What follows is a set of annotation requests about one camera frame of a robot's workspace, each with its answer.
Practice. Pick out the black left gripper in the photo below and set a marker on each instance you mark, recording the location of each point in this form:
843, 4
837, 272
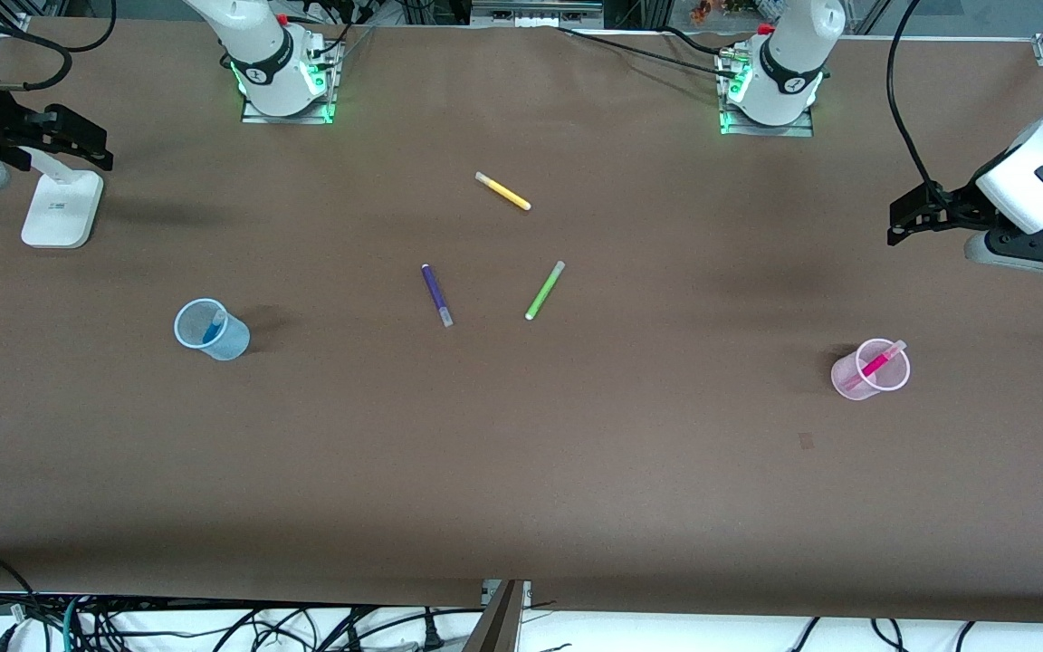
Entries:
960, 201

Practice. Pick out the pink marker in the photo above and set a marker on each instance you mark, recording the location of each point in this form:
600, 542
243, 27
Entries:
875, 364

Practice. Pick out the blue marker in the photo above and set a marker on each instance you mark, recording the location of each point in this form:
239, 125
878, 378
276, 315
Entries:
210, 331

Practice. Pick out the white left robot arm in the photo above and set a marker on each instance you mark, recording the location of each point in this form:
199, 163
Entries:
793, 63

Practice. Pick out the translucent pink cup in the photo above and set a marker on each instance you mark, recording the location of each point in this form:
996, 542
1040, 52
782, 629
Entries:
847, 382

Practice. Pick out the translucent blue cup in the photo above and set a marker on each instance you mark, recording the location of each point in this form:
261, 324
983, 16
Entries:
230, 346

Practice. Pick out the green marker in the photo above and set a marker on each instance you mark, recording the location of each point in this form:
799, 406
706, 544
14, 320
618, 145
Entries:
543, 292

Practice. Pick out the purple marker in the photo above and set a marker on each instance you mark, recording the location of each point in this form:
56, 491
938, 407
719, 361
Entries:
435, 290

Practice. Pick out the yellow marker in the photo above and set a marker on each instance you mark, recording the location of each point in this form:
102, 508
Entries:
503, 191

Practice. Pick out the grey background box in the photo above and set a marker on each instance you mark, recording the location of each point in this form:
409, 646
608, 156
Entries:
535, 11

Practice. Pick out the wooden table leg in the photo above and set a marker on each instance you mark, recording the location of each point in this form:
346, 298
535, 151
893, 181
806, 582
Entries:
496, 625

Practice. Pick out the black power plug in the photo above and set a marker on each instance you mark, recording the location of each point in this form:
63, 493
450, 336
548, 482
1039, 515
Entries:
434, 638

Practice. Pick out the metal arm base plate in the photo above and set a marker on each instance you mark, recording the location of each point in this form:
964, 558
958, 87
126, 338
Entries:
259, 116
802, 129

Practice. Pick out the small metal bracket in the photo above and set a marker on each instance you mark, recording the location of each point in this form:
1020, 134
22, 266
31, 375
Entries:
526, 593

